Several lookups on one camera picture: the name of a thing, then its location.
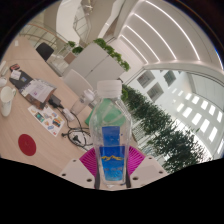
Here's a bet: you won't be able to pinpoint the black notebook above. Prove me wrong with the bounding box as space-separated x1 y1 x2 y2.
9 69 34 91

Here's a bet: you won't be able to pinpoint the small red and black device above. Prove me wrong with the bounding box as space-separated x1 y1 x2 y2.
9 63 21 73

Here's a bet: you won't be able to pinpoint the white paper cup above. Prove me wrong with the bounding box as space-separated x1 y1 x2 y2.
0 85 17 118

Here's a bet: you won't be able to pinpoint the brown planter with green plants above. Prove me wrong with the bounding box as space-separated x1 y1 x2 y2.
63 40 85 64

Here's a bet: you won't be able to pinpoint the flat round red coaster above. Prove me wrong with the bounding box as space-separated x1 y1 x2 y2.
17 133 37 157

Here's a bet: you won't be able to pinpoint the ceiling light strips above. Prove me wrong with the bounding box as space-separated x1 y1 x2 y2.
118 0 203 64

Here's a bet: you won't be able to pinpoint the colourful sticker sheet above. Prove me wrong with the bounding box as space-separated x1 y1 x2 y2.
27 104 66 138

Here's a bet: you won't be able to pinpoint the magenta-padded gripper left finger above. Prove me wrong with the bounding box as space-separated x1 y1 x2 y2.
58 148 100 190

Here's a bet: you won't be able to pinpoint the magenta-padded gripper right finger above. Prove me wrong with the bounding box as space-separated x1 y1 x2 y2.
125 146 169 188

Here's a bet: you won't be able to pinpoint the clear blue-labelled water bottle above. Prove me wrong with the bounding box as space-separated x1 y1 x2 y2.
88 79 133 191

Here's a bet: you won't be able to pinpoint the white chair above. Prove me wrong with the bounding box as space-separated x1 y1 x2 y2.
62 68 94 96

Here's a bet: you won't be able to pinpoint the clear tumbler with white lid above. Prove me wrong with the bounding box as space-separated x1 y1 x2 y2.
69 88 95 116

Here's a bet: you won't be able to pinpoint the black power adapter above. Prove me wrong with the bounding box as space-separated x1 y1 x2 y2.
48 94 64 109

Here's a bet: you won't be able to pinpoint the black chair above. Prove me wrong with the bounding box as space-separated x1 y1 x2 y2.
35 41 55 62

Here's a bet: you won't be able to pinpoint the row of green hedge plants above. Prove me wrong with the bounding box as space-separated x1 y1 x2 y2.
120 83 214 174

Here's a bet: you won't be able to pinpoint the black cables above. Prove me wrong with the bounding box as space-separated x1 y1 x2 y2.
49 94 96 151

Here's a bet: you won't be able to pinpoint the white cabinet topped with plants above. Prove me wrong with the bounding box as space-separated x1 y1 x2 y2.
62 37 132 89

